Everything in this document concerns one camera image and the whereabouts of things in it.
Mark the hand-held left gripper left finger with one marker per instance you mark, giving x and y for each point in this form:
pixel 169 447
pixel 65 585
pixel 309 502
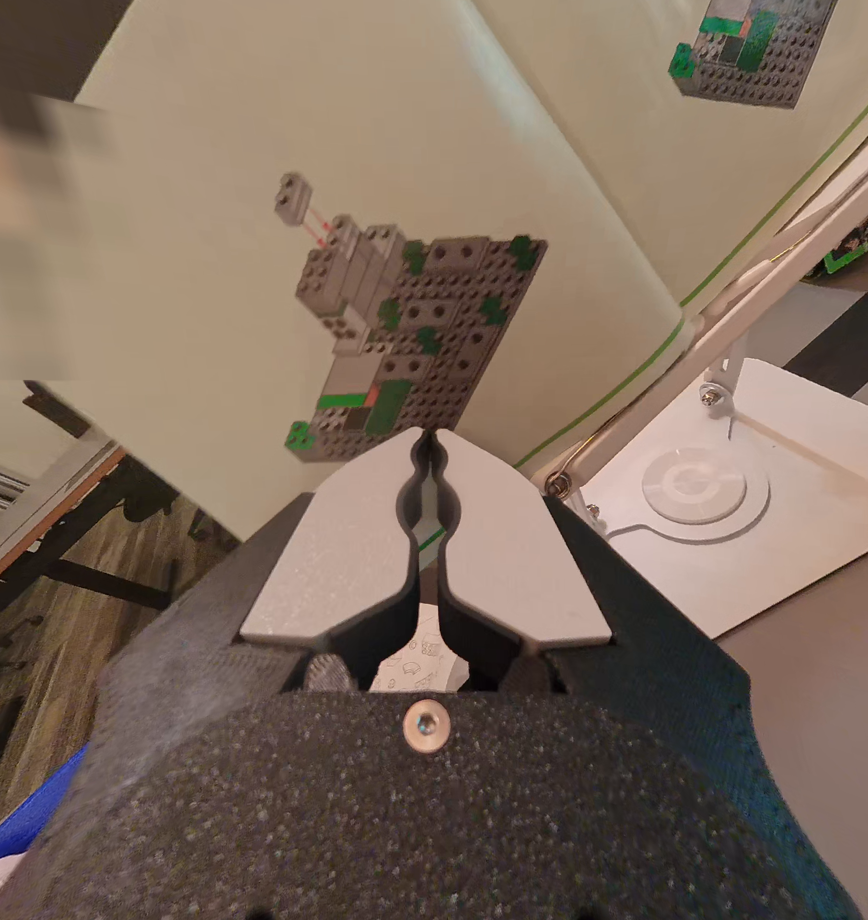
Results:
pixel 333 560

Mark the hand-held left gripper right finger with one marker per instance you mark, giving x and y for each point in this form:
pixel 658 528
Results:
pixel 527 560

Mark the brick building instruction booklet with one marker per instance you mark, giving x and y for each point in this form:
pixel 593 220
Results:
pixel 477 144

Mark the white printed paper bag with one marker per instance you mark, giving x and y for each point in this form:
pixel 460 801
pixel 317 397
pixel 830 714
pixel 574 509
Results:
pixel 423 647

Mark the office table wooden edge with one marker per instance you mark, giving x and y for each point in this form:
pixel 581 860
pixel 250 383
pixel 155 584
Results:
pixel 38 503

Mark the blue container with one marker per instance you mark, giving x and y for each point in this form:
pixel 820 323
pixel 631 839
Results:
pixel 17 819

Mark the green toy set box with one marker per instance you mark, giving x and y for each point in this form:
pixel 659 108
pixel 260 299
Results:
pixel 847 259

